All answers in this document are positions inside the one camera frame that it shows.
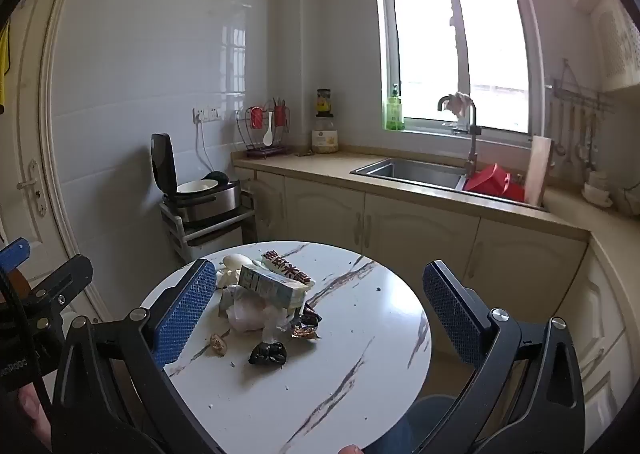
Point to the metal sink faucet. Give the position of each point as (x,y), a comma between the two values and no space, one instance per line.
(472,144)

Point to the sliding window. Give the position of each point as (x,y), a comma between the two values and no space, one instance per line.
(425,34)

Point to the white egg shell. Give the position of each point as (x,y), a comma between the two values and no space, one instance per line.
(231,261)

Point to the dark candy wrapper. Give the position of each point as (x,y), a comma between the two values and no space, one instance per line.
(311,318)

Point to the green soap bottle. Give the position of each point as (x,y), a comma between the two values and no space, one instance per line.
(394,112)

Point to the pale wooden cutting board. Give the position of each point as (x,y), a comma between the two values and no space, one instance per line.
(539,169)

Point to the white lattice upper cabinet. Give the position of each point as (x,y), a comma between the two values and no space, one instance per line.
(620,44)

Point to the stack of white bowls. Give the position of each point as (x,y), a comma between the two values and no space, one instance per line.
(597,189)

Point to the person's left hand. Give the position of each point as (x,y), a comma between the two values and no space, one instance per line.
(32,416)

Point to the white rice spoon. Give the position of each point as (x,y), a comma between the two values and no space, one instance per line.
(268,137)

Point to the brown foil wrapper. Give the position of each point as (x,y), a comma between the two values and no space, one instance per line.
(305,332)

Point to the crumpled clear plastic bag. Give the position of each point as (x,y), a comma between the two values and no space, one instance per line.
(247,316)

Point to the grey-blue waste bin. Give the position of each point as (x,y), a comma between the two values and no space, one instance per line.
(432,409)

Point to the yellow cloth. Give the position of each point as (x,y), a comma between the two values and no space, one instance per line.
(4,64)

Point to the pale cloth on faucet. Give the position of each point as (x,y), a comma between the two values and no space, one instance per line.
(457,104)

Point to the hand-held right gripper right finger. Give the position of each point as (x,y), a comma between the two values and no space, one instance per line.
(450,319)

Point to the black silver rice cooker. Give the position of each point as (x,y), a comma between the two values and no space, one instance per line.
(210,199)

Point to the black crumpled plastic bag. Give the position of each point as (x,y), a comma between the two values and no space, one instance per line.
(267,353)

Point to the white storage cart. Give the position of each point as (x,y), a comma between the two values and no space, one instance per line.
(200,234)

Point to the white room door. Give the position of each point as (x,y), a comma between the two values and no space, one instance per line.
(50,134)

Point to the red plastic basin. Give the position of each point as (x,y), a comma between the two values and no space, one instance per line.
(492,181)

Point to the steel kitchen sink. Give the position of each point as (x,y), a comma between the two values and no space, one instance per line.
(400,172)

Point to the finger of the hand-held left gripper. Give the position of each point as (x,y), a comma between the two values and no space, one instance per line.
(12,254)
(65,279)

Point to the narrow cream cabinet door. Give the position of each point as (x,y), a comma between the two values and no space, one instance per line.
(270,206)

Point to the beige kitchen countertop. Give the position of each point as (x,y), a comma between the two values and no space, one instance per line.
(320,169)

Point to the row of hanging utensils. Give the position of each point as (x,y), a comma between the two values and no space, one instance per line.
(580,144)

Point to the metal utensil rail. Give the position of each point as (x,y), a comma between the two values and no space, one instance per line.
(575,97)

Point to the white wall power outlet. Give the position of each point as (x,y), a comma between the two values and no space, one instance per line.
(207,115)

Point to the red utensil cup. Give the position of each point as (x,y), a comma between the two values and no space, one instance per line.
(256,118)
(281,116)

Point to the dark-lid jar yellow label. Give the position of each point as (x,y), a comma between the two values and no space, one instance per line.
(323,104)

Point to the small brown wrapper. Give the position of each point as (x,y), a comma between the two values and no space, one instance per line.
(218,344)

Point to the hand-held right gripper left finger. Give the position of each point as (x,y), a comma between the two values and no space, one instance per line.
(185,314)

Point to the large glass jar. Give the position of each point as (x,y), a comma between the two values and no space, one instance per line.
(325,139)

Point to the white milk carton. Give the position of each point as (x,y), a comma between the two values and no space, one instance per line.
(265,286)

